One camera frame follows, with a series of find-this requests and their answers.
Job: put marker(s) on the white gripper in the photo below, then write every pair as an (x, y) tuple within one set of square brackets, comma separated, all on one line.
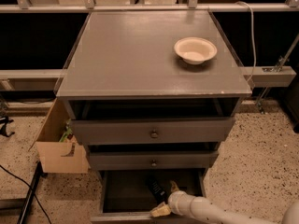
[(176, 200)]

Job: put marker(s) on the dark blue rxbar wrapper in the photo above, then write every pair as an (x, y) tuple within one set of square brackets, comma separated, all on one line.
[(156, 190)]

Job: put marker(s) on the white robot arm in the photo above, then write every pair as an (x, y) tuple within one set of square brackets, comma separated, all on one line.
[(196, 207)]

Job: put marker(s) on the grey open bottom drawer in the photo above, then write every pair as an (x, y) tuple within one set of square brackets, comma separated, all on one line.
[(127, 200)]

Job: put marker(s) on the grey middle drawer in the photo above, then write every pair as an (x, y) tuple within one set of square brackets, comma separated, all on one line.
[(152, 160)]

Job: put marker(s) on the grey top drawer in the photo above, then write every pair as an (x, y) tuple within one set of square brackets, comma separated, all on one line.
[(146, 131)]

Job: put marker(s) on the grey wooden drawer cabinet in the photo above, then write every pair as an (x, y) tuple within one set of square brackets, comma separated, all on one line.
[(125, 67)]

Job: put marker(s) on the green packet in box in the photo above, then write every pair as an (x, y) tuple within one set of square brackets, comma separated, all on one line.
[(67, 131)]

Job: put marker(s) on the cardboard box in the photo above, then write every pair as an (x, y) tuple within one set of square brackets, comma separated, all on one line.
[(67, 157)]

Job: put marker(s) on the black metal floor bar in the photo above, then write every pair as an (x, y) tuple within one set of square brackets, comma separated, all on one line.
[(26, 207)]

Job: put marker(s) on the white paper bowl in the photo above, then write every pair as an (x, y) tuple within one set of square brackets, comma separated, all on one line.
[(195, 50)]

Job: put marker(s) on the black clamp on floor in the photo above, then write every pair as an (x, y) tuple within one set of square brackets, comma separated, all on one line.
[(4, 121)]

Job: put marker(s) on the metal railing frame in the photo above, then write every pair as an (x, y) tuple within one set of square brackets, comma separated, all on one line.
[(46, 6)]

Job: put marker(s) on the metal bracket strut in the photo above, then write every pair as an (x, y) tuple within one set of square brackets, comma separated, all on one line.
[(277, 68)]

